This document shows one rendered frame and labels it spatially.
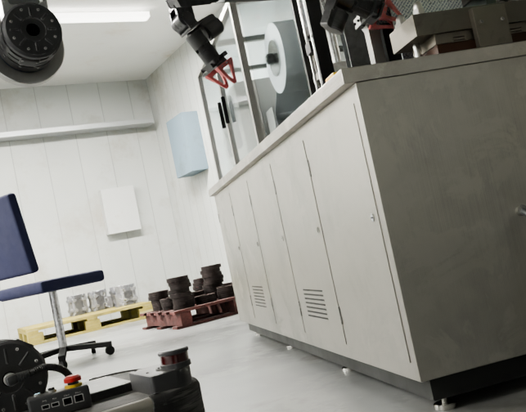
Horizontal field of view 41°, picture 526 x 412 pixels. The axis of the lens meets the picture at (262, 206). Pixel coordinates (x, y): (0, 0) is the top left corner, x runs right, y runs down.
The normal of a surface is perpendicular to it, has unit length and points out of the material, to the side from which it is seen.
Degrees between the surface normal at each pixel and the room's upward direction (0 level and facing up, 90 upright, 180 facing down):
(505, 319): 90
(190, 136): 90
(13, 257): 98
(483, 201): 90
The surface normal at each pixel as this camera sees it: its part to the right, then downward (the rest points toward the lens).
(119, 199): 0.47, -0.14
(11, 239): -0.57, 0.22
